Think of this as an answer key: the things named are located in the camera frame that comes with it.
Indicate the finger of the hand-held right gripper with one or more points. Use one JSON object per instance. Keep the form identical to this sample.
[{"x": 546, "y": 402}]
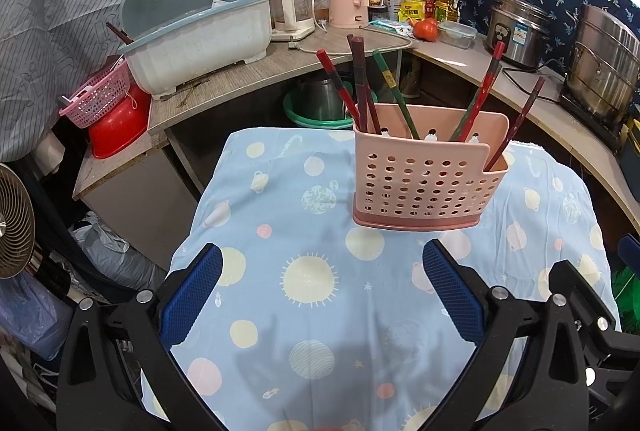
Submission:
[
  {"x": 631, "y": 251},
  {"x": 587, "y": 306}
]

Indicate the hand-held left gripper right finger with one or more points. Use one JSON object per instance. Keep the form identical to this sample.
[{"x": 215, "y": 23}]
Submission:
[{"x": 452, "y": 296}]

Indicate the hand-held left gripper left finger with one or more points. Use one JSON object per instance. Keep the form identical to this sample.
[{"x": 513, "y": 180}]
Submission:
[{"x": 192, "y": 296}]

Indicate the pink perforated utensil holder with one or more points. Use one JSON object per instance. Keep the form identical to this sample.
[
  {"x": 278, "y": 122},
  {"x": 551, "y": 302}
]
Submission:
[{"x": 425, "y": 181}]

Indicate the green chopstick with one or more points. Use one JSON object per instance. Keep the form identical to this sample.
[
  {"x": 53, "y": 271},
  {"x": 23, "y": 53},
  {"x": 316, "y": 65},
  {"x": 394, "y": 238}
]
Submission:
[
  {"x": 392, "y": 86},
  {"x": 462, "y": 123}
]

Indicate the dark maroon chopstick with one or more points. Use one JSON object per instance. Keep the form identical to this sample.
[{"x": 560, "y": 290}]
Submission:
[
  {"x": 349, "y": 45},
  {"x": 361, "y": 76},
  {"x": 525, "y": 108}
]

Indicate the red chopstick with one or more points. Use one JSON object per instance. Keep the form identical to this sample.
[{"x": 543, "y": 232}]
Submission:
[
  {"x": 492, "y": 71},
  {"x": 334, "y": 78}
]

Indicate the green plastic bag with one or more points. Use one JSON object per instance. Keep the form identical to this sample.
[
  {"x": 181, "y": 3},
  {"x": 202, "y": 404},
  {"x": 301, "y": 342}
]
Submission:
[{"x": 627, "y": 296}]

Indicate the grey plastic bag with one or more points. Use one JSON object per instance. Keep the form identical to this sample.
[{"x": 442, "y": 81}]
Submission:
[{"x": 120, "y": 256}]

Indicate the yellow and green pot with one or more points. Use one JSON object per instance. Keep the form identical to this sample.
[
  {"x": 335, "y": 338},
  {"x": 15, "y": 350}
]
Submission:
[{"x": 631, "y": 146}]

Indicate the light blue printed tablecloth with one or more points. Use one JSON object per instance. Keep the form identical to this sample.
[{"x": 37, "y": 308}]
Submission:
[{"x": 310, "y": 321}]

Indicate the beige side cabinet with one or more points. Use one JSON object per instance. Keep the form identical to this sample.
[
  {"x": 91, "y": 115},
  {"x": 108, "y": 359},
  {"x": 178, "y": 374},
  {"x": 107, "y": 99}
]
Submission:
[{"x": 130, "y": 191}]

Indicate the black induction cooker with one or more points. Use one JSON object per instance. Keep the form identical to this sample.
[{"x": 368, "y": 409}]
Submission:
[{"x": 590, "y": 123}]

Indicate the blue plastic bag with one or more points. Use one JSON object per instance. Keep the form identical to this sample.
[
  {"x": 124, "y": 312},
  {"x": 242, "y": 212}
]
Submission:
[{"x": 30, "y": 316}]

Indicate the red plastic basin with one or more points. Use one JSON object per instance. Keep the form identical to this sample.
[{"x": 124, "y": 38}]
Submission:
[{"x": 120, "y": 126}]

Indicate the steel steamer pot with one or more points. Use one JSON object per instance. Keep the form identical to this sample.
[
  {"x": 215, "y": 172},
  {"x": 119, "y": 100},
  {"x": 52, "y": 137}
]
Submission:
[{"x": 605, "y": 66}]

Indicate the round electric fan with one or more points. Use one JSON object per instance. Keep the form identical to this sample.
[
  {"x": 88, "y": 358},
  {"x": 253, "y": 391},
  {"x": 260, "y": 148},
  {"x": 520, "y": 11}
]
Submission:
[{"x": 12, "y": 231}]

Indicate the green plastic basin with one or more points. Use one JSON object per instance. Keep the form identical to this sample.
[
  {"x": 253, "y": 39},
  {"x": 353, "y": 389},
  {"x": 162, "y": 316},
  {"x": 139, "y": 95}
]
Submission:
[{"x": 300, "y": 118}]

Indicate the pink plastic basket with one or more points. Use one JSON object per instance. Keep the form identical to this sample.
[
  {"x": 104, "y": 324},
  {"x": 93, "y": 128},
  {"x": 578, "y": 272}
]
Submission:
[{"x": 97, "y": 98}]

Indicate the curved wooden counter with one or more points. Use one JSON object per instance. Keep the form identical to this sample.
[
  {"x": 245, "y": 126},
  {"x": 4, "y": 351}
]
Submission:
[{"x": 260, "y": 71}]

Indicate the steel rice cooker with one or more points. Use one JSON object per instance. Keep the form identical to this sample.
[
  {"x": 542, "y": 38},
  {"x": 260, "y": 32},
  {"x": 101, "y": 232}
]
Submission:
[{"x": 517, "y": 31}]

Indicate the white dish drainer bin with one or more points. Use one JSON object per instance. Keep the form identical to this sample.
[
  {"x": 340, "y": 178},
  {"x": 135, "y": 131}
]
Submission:
[{"x": 200, "y": 41}]

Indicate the clear food container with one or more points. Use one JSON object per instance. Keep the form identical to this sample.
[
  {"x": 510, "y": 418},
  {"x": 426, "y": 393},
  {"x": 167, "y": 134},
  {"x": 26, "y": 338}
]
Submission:
[{"x": 457, "y": 35}]

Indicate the red tomato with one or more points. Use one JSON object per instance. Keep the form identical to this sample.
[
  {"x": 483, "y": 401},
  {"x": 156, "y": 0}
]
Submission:
[{"x": 426, "y": 29}]

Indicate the brown stick in drainer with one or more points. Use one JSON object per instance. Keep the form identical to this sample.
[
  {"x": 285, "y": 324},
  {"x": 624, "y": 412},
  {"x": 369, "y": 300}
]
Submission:
[{"x": 119, "y": 33}]

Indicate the blue and white packet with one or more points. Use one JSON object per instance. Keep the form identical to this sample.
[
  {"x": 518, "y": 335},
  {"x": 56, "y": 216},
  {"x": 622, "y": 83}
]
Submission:
[{"x": 392, "y": 27}]

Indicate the yellow seasoning bottle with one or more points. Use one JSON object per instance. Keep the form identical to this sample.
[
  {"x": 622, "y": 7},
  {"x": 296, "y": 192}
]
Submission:
[{"x": 414, "y": 6}]

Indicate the round metal tin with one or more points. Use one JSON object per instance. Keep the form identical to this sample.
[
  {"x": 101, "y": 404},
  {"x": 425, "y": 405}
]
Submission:
[{"x": 392, "y": 3}]

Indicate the white glass kettle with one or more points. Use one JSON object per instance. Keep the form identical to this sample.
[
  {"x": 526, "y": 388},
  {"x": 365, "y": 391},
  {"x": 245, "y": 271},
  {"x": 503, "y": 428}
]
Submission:
[{"x": 292, "y": 8}]

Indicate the grey striped cloth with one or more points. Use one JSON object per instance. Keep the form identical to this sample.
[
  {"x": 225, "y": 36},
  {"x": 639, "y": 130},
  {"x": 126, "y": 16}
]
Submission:
[{"x": 60, "y": 11}]

